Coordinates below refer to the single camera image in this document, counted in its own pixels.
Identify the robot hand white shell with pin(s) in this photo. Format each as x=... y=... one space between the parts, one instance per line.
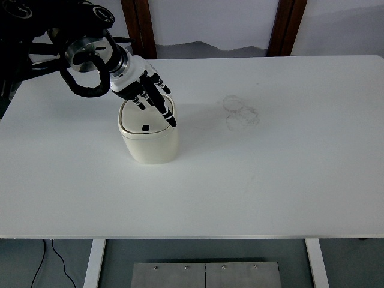
x=132 y=75

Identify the cream plastic trash bin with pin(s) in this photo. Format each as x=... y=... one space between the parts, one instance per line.
x=153 y=147

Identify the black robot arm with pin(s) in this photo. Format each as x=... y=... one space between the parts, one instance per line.
x=87 y=49

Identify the white table leg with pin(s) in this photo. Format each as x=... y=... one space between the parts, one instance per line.
x=94 y=264
x=316 y=264

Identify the grey metal plate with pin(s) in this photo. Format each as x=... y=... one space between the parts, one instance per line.
x=168 y=277
x=243 y=277

